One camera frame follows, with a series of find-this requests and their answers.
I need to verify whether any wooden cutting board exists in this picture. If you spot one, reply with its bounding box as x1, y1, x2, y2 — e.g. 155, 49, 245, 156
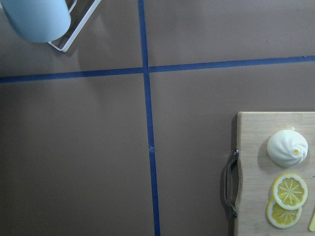
234, 112, 315, 236

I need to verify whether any light blue cup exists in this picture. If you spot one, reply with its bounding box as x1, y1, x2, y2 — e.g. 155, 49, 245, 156
0, 0, 71, 43

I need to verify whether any upper lemon slice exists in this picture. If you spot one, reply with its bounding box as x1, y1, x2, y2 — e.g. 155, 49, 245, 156
272, 173, 308, 210

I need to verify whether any lemon slice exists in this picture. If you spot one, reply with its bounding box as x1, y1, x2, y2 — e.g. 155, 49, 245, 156
272, 173, 308, 210
266, 199, 302, 229

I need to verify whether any lower lemon slice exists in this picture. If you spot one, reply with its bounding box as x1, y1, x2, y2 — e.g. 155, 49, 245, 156
266, 199, 302, 229

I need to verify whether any yellow plastic knife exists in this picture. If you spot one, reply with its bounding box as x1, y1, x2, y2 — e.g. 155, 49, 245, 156
308, 212, 315, 232

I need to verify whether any white wire rack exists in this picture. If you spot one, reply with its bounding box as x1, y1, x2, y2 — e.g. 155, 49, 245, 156
48, 0, 101, 53

